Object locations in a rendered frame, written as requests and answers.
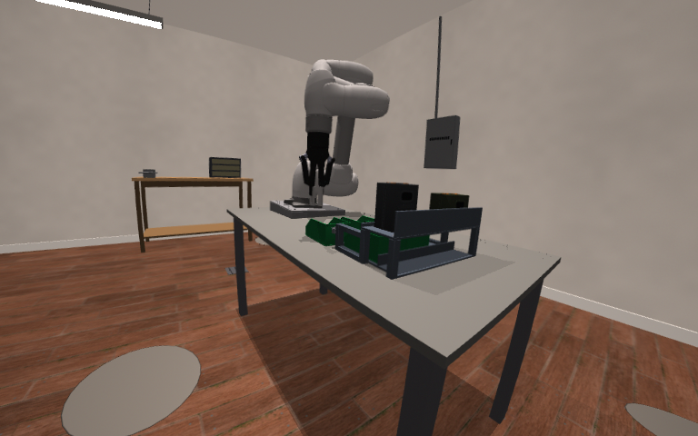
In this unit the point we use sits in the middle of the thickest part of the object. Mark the dark green tool case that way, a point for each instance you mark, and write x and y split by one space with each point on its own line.
448 200

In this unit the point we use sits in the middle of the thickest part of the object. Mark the green open-front bin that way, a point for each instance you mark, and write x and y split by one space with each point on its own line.
321 232
378 245
357 224
416 242

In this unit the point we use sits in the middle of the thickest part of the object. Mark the dark grey case with orange latches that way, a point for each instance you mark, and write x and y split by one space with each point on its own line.
392 197

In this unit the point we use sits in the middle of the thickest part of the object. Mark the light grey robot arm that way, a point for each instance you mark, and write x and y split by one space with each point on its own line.
323 99

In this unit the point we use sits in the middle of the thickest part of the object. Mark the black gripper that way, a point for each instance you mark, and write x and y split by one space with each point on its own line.
317 153

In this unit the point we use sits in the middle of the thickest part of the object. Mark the grey metal shelf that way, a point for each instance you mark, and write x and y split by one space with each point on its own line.
410 224

